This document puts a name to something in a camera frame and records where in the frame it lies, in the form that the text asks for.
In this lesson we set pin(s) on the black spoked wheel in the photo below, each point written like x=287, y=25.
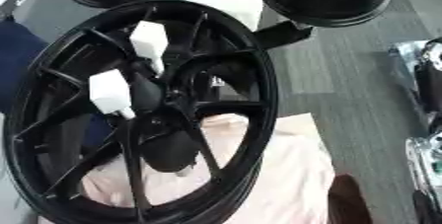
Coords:
x=69, y=155

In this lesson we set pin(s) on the person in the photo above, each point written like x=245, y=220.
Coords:
x=17, y=60

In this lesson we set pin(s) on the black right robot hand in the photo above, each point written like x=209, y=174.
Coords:
x=430, y=86

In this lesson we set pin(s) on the pale pink cloth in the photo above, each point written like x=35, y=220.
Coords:
x=293, y=175

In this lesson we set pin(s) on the black wheel stand bracket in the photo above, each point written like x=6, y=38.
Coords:
x=282, y=34

